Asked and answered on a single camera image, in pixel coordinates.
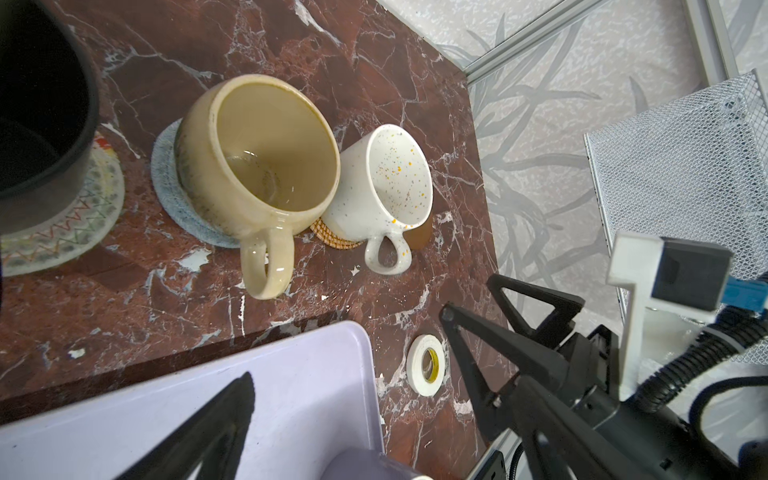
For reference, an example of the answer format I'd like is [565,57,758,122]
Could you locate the white woven spiral coaster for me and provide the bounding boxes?
[1,133,125,278]

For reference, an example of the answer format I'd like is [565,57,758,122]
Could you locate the white tape roll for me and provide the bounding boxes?
[406,334,446,397]

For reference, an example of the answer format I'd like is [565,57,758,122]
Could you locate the white mug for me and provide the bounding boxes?
[322,124,433,275]

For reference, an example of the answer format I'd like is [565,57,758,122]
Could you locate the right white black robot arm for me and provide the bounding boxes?
[440,274,767,479]

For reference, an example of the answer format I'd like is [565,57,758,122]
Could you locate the black mug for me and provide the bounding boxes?
[1,1,99,234]

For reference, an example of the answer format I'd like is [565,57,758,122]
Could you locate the white wire mesh basket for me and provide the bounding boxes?
[583,67,768,367]

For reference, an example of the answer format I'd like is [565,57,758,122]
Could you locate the grey blue round coaster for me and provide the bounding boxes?
[150,119,240,249]

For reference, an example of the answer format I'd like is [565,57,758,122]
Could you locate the brown wooden coaster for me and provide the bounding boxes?
[404,216,433,250]

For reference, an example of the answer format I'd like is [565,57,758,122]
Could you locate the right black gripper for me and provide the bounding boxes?
[439,273,738,479]

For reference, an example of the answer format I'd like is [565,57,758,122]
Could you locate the beige mug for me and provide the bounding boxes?
[174,74,340,300]

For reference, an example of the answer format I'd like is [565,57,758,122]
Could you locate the tan woven rattan coaster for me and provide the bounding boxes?
[310,218,362,250]

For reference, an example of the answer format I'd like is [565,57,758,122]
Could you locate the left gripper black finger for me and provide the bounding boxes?
[120,373,255,479]

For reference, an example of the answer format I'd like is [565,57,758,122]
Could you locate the lavender plastic tray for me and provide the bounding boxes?
[1,321,383,479]

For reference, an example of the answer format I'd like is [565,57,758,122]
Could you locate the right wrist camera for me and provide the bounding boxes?
[607,231,767,401]

